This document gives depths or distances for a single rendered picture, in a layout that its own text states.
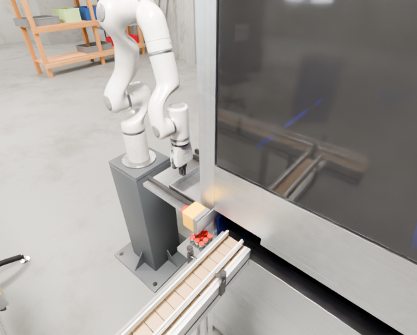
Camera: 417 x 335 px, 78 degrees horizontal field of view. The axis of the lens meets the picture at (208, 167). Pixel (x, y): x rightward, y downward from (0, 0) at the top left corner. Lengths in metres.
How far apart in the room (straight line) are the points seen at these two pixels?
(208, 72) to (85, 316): 1.68
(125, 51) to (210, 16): 0.57
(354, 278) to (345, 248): 0.09
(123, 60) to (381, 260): 1.10
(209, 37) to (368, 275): 0.68
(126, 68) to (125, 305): 1.43
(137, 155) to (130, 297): 0.98
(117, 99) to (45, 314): 1.44
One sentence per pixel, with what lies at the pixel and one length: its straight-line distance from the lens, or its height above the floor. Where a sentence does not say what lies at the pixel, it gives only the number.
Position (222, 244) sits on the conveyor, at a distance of 0.95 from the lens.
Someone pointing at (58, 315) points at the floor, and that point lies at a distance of 2.07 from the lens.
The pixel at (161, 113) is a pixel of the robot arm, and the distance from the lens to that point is 0.96.
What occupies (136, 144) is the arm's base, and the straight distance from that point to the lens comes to 1.40.
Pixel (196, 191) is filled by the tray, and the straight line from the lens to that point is 1.21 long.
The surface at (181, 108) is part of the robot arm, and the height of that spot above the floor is 1.29.
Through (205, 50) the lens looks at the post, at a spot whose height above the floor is 1.54.
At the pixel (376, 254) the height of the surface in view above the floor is 1.19.
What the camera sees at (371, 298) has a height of 1.04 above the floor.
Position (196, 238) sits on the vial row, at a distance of 0.97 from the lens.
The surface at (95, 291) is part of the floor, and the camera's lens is 2.06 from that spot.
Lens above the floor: 1.68
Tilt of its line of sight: 36 degrees down
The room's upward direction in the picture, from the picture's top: straight up
